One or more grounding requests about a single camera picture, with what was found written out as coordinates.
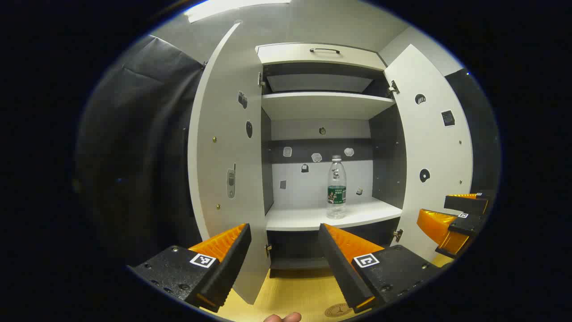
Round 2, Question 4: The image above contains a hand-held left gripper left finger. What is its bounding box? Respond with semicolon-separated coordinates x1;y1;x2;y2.
127;223;252;314

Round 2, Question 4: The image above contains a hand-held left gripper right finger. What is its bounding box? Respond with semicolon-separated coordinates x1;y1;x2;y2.
318;223;443;314

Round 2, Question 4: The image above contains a round brown coaster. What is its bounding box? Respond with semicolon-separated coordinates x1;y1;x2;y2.
324;303;357;319

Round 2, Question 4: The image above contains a white cabinet door headphone sticker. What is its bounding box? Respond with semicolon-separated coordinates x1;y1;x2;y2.
383;43;474;262

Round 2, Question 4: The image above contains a white grey cabinet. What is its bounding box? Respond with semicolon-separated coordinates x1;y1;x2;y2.
256;42;407;278

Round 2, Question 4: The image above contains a clear plastic bottle green label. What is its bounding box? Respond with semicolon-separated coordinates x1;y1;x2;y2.
327;155;348;220

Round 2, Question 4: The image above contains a white cabinet door camera sticker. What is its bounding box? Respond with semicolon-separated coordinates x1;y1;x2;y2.
188;22;274;305

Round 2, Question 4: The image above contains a white cabinet shelf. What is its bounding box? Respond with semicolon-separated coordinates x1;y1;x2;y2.
261;92;396;120
265;198;403;232

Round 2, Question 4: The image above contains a white cabinet drawer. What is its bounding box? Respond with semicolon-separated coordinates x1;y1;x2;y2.
256;42;387;71

